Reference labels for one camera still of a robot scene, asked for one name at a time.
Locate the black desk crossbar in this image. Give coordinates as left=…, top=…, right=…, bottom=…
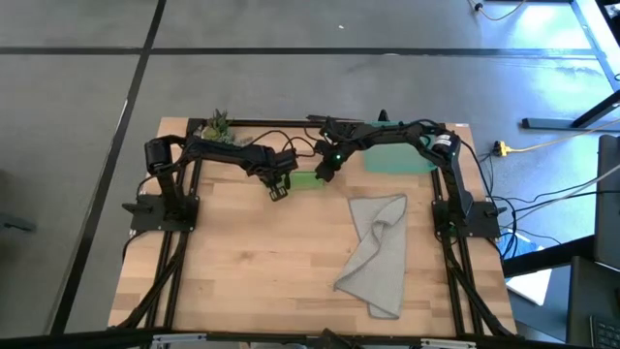
left=502, top=235, right=597, bottom=278

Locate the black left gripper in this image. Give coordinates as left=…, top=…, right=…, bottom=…
left=244, top=146, right=299, bottom=203

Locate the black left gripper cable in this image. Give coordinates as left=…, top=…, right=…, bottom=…
left=249, top=128, right=321, bottom=159

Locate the black aluminium table frame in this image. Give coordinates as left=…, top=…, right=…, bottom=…
left=115, top=117, right=517, bottom=340

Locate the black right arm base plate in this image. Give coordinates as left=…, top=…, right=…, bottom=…
left=432, top=199, right=509, bottom=239

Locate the yellow extension cord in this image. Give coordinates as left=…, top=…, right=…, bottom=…
left=492, top=118, right=620, bottom=159

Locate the blue cloth bundle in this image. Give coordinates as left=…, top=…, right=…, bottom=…
left=503, top=231, right=540, bottom=259

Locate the black cable bundle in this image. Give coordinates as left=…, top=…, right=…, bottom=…
left=496, top=220, right=563, bottom=263

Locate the white flat board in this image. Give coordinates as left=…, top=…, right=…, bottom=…
left=505, top=268, right=553, bottom=306

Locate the teal plastic basket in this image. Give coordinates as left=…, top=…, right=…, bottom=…
left=362, top=119, right=439, bottom=175

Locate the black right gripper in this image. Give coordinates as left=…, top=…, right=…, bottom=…
left=314, top=118, right=362, bottom=184

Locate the grey waffle microfiber towel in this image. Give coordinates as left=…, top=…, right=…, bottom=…
left=332, top=193, right=409, bottom=321

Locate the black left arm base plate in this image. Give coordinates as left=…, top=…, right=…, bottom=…
left=120, top=193, right=201, bottom=233

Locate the silver metal bracket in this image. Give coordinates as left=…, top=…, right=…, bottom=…
left=151, top=332, right=208, bottom=346
left=419, top=337, right=479, bottom=349

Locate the grey thick cable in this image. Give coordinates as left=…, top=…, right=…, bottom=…
left=554, top=163, right=620, bottom=202

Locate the black overhead rig beam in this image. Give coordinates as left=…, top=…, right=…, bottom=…
left=0, top=327, right=620, bottom=349

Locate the black keyboard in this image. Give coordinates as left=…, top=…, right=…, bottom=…
left=589, top=314, right=620, bottom=349

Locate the black desk cabinet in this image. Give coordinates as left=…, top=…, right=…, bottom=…
left=565, top=255, right=620, bottom=346

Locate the black computer tower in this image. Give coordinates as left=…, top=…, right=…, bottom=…
left=593, top=134, right=620, bottom=270

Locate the black desk foot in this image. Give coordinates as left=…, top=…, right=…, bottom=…
left=521, top=89, right=620, bottom=131

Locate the small potted succulent plant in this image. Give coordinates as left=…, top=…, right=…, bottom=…
left=200, top=109, right=254, bottom=146

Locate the green microfiber towel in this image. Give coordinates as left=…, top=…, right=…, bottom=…
left=289, top=170, right=325, bottom=191

